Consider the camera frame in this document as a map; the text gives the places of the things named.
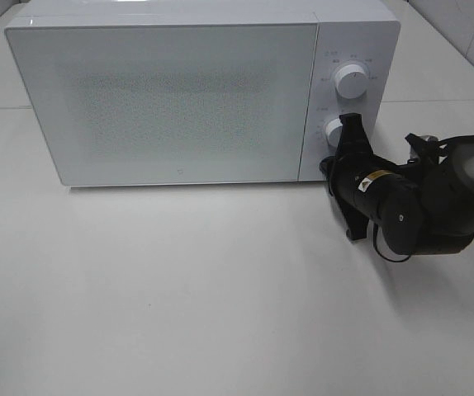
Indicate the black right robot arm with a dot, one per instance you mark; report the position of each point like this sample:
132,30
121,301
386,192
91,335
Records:
422,207

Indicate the white round knob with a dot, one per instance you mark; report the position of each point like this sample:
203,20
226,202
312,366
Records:
333,132
351,80

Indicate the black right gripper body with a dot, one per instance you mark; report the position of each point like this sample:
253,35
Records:
368,188

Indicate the white microwave door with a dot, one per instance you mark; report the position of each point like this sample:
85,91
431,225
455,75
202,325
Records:
126,106

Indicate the white microwave oven body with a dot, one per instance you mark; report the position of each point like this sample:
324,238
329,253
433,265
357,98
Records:
363,32

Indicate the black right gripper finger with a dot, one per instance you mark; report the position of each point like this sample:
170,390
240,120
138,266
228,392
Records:
353,136

